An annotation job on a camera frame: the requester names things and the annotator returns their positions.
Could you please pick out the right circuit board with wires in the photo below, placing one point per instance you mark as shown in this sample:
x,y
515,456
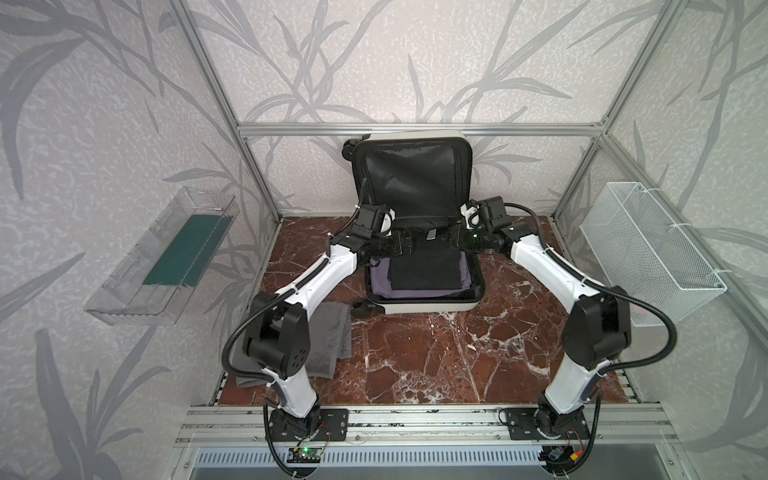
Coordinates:
x,y
561,456

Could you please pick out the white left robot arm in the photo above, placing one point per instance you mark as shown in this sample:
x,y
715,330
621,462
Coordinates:
x,y
273,342

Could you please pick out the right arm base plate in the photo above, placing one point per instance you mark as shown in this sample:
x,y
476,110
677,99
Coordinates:
x,y
534,423

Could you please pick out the white wire basket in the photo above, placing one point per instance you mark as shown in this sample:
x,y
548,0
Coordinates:
x,y
640,248

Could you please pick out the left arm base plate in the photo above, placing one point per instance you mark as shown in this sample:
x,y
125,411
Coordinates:
x,y
322,424

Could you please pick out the grey folded towel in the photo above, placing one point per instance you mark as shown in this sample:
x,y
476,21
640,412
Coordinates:
x,y
331,340

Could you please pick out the clear plastic wall shelf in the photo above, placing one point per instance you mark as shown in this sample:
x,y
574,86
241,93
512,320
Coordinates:
x,y
154,282

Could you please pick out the aluminium frame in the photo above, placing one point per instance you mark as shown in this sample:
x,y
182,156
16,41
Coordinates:
x,y
671,125

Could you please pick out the purple trousers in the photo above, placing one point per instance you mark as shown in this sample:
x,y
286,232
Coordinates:
x,y
424,286

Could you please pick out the green circuit board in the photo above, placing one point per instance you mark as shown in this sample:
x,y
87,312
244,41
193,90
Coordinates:
x,y
305,455

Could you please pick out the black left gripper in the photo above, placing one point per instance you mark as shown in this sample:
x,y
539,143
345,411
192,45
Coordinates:
x,y
395,243

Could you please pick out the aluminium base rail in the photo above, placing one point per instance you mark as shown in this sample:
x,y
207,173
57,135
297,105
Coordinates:
x,y
414,425

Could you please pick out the black shirt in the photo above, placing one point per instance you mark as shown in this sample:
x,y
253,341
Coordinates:
x,y
432,257

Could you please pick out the white hard-shell suitcase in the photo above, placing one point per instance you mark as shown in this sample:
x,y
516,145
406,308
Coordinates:
x,y
425,178

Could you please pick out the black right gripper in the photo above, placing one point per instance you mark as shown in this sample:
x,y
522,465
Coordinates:
x,y
455,239

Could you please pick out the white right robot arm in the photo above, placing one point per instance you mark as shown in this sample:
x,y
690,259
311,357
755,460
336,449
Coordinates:
x,y
598,328

